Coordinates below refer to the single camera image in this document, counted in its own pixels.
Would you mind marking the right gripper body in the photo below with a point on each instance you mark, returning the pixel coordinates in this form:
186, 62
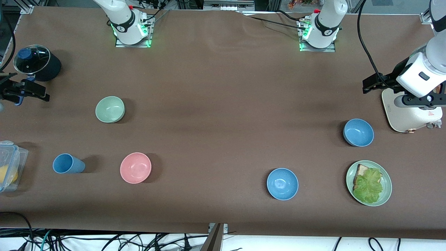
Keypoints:
9, 91

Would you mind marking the blue bowl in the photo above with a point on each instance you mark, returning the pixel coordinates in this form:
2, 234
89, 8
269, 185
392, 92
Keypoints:
282, 184
358, 132

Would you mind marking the green bowl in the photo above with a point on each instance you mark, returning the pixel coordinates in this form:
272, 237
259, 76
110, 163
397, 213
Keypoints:
109, 109

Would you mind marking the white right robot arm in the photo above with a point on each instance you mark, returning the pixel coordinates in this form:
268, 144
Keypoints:
122, 17

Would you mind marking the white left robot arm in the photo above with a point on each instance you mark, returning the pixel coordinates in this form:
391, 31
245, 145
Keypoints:
325, 21

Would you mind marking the pink bowl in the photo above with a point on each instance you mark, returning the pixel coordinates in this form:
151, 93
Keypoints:
135, 168

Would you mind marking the dark blue pot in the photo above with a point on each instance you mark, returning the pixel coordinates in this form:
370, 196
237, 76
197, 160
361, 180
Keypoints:
52, 68

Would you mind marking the glass lid blue knob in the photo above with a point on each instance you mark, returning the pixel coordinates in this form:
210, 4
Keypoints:
25, 54

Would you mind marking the cream toaster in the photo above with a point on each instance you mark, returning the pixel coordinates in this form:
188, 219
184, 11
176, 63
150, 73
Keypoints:
404, 118

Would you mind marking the clear plastic food container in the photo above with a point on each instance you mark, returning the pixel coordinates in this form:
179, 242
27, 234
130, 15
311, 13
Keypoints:
21, 160

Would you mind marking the blue cup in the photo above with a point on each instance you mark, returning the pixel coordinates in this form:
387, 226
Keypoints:
68, 164

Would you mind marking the yellow food item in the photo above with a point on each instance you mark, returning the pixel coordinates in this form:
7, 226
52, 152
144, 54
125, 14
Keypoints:
7, 174

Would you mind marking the light bread slice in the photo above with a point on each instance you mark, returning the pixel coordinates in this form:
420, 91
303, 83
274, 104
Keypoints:
362, 169

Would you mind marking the green plate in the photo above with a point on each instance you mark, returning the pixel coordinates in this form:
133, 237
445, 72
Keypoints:
387, 184

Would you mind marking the green lettuce leaf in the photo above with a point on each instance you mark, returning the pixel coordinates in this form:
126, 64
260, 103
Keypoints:
367, 186

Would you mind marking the brown table cover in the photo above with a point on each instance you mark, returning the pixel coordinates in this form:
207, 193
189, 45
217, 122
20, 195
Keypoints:
223, 87

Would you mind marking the aluminium table corner bracket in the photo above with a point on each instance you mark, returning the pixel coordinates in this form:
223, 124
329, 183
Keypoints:
425, 18
27, 9

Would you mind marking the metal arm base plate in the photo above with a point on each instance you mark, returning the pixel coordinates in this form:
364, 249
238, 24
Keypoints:
134, 45
317, 50

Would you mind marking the grey metal frame rail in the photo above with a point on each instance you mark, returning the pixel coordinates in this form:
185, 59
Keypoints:
226, 5

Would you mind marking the aluminium profile post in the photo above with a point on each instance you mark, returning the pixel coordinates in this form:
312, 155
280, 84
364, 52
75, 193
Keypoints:
214, 240

